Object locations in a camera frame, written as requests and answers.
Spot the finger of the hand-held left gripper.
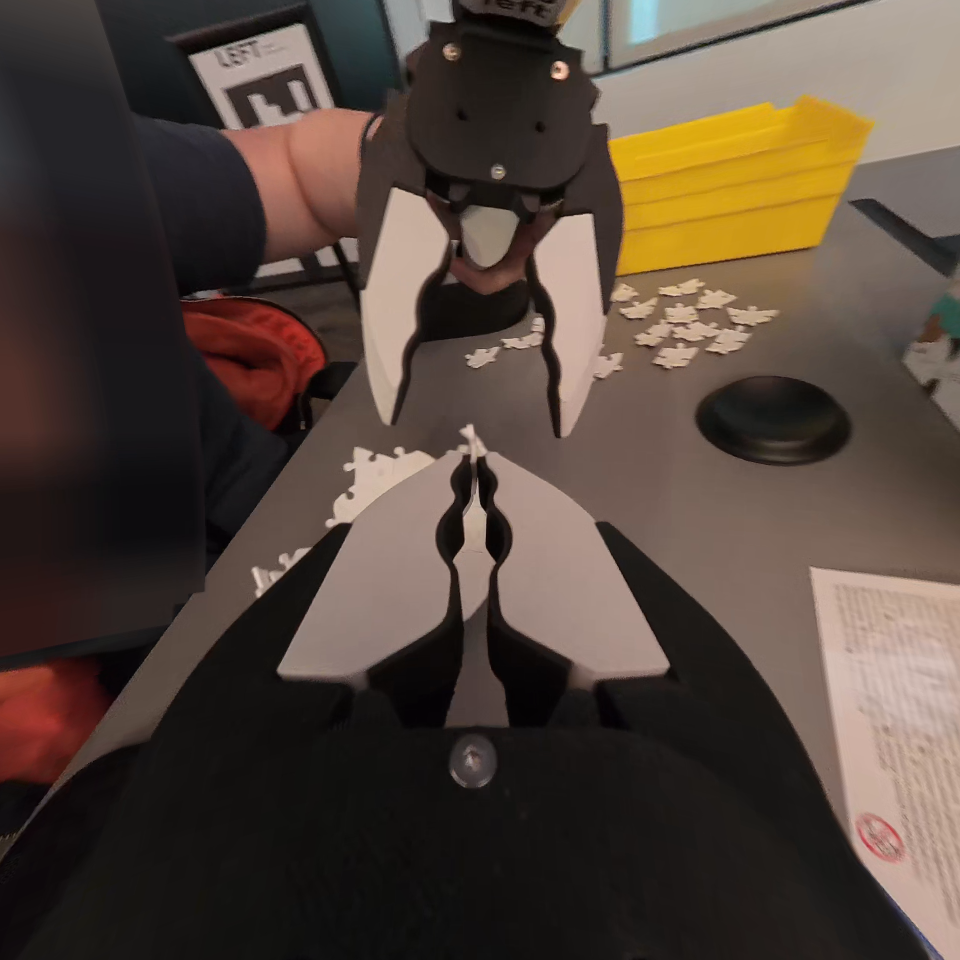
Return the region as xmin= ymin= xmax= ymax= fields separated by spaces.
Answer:
xmin=358 ymin=186 xmax=460 ymax=429
xmin=523 ymin=214 xmax=609 ymax=441

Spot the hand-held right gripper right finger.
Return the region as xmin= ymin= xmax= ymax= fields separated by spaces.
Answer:
xmin=477 ymin=452 xmax=672 ymax=725

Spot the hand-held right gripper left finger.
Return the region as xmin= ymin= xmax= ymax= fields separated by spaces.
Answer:
xmin=277 ymin=453 xmax=478 ymax=725

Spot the half built puzzle ball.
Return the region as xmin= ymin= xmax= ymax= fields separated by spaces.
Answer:
xmin=251 ymin=442 xmax=496 ymax=624

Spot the pile of white puzzle pieces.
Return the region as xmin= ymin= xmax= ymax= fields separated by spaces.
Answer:
xmin=465 ymin=277 xmax=781 ymax=384

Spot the small curved puzzle piece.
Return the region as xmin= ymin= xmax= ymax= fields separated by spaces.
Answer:
xmin=459 ymin=423 xmax=490 ymax=526

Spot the person's left forearm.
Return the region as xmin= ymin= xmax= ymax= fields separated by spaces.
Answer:
xmin=135 ymin=112 xmax=301 ymax=294

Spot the black round ball stand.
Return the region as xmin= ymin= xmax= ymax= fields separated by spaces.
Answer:
xmin=695 ymin=376 xmax=852 ymax=466

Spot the colourful puzzle box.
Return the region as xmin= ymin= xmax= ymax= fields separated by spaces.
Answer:
xmin=900 ymin=270 xmax=960 ymax=436

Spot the person's left hand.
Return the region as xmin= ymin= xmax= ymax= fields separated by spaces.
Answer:
xmin=288 ymin=108 xmax=530 ymax=296

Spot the black jacket with orange lining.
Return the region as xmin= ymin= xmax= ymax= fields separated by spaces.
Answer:
xmin=0 ymin=296 xmax=331 ymax=789

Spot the person's dark blue shirt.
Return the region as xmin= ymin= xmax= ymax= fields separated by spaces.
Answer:
xmin=198 ymin=360 xmax=294 ymax=560

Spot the yellow plastic bin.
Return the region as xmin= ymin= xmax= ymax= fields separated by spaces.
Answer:
xmin=607 ymin=93 xmax=876 ymax=277

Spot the framed black white tag sign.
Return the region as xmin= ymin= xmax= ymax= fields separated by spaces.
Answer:
xmin=166 ymin=3 xmax=361 ymax=301

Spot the white instruction leaflet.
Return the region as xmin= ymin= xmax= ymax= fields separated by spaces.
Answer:
xmin=810 ymin=566 xmax=960 ymax=954

